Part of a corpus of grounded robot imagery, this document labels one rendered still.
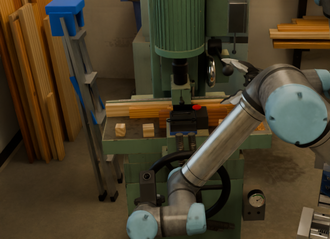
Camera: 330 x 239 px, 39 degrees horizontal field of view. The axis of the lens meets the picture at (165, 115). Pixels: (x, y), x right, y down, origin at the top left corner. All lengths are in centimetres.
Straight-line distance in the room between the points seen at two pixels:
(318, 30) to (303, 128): 274
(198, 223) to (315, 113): 39
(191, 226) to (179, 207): 5
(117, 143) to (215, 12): 62
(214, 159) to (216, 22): 77
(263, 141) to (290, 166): 146
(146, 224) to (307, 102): 47
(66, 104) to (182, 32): 189
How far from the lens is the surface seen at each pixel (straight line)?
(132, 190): 176
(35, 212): 286
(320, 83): 157
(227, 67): 145
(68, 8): 238
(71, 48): 241
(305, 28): 371
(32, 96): 303
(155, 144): 165
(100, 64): 438
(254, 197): 174
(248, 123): 114
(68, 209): 283
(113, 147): 166
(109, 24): 422
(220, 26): 184
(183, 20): 155
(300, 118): 98
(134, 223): 113
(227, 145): 117
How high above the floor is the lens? 174
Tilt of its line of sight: 28 degrees down
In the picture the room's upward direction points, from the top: 2 degrees counter-clockwise
